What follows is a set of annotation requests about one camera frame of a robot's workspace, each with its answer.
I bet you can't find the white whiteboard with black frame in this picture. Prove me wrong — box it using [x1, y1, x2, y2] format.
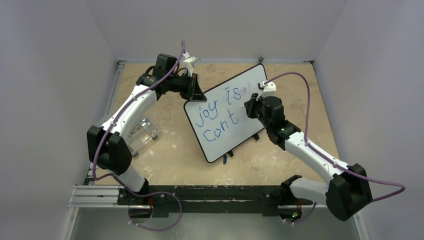
[183, 64, 267, 163]

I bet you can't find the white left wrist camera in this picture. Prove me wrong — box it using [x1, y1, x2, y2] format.
[182, 52, 202, 77]

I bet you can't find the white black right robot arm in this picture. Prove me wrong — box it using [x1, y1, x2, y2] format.
[244, 93, 373, 221]

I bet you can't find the aluminium frame rail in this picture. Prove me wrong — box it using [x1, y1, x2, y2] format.
[70, 57, 373, 226]

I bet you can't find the clear plastic screw organizer box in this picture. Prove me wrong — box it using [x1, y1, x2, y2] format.
[127, 117, 160, 157]

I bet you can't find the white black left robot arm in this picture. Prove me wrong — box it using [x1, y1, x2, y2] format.
[86, 52, 207, 205]

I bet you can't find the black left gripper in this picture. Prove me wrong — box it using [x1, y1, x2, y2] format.
[167, 72, 207, 102]

